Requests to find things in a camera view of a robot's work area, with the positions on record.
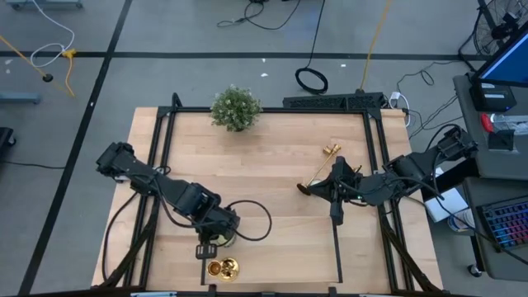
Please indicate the backlit black keyboard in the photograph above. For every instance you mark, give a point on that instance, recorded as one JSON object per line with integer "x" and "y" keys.
{"x": 509, "y": 224}

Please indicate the white blue roll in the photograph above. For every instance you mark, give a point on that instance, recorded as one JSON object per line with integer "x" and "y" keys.
{"x": 460, "y": 220}

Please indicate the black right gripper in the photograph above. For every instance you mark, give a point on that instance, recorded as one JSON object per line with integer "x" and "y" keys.
{"x": 345, "y": 185}

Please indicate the black caster wheel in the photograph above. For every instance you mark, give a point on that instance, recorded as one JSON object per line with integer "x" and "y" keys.
{"x": 474, "y": 270}

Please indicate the black label printer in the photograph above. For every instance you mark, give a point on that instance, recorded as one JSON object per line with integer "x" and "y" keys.
{"x": 493, "y": 97}

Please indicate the computer monitor blue screen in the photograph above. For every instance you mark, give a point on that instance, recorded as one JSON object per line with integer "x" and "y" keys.
{"x": 511, "y": 62}

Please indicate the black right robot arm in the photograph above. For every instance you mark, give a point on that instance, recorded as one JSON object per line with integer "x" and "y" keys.
{"x": 412, "y": 169}

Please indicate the green potted plant black pot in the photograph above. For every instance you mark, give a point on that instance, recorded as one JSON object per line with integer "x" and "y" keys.
{"x": 236, "y": 109}

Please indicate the wooden shelf riser black legs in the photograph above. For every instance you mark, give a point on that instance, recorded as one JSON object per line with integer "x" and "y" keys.
{"x": 288, "y": 247}

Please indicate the white power adapter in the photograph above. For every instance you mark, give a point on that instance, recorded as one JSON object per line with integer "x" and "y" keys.
{"x": 395, "y": 97}

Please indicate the tall gold candlestick holder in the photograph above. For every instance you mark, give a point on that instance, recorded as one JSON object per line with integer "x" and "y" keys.
{"x": 302, "y": 190}

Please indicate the grey desk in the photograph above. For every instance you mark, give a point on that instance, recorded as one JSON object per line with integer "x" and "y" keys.
{"x": 486, "y": 165}
{"x": 495, "y": 268}

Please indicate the grey desk foot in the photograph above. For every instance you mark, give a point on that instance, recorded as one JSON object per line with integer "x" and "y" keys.
{"x": 18, "y": 98}
{"x": 45, "y": 4}

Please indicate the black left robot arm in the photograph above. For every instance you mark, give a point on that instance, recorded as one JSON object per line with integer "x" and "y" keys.
{"x": 144, "y": 181}

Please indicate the black wheeled object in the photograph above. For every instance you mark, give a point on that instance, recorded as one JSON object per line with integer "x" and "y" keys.
{"x": 5, "y": 138}

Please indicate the small red object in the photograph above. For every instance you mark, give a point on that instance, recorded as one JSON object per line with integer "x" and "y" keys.
{"x": 486, "y": 122}

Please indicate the small black box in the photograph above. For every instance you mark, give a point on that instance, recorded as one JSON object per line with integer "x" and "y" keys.
{"x": 501, "y": 140}

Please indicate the black floor fan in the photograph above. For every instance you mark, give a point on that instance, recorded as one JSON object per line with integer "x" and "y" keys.
{"x": 482, "y": 24}

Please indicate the gold candlestick holder wide cup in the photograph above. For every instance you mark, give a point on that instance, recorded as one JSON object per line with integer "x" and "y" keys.
{"x": 229, "y": 269}

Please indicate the clear plastic box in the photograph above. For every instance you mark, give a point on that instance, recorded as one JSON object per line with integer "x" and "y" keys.
{"x": 511, "y": 123}

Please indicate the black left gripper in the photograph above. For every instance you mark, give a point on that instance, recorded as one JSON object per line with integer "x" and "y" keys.
{"x": 218, "y": 224}

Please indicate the white box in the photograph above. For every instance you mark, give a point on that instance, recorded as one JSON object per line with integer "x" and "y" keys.
{"x": 447, "y": 206}

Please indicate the black aluminium frame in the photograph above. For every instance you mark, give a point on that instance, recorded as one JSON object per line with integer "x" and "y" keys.
{"x": 189, "y": 109}

